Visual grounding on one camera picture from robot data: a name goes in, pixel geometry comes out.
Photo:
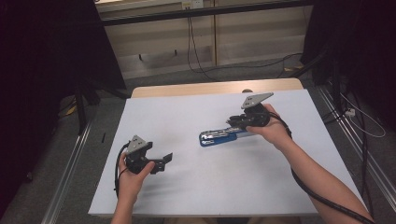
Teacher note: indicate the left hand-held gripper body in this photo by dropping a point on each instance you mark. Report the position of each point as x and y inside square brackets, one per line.
[137, 146]

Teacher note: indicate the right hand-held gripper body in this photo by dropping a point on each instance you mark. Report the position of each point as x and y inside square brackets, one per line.
[253, 110]

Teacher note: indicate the blue stapler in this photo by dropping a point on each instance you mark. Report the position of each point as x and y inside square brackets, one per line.
[218, 137]

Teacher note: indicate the person's right hand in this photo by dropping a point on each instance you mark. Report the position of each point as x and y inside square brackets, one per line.
[274, 130]

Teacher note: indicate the person's left hand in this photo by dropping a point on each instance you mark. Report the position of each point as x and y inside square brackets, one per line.
[132, 183]

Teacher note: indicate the dark table grommet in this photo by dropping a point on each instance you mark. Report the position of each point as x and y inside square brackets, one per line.
[247, 90]

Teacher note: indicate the small black stick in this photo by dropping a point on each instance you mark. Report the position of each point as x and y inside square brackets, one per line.
[103, 137]

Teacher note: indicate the white table cover board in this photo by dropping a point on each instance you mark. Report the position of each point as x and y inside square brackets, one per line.
[193, 186]

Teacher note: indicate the wooden table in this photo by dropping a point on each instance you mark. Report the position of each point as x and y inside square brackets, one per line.
[202, 88]

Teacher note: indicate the yellow tape strip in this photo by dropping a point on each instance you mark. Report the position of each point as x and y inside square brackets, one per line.
[294, 68]
[71, 110]

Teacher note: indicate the black metal stand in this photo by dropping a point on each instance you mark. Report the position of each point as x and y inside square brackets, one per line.
[334, 81]
[81, 109]

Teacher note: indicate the white power adapter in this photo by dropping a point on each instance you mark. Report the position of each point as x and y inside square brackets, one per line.
[350, 112]

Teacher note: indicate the black horizontal bar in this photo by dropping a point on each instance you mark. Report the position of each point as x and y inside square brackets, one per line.
[202, 12]

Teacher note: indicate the black curtain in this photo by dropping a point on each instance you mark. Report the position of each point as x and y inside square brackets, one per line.
[358, 46]
[40, 62]

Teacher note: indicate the aluminium floor rail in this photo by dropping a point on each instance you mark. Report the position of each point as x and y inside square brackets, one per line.
[358, 141]
[67, 177]

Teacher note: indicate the white wall socket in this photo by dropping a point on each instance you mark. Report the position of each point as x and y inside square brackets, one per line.
[193, 3]

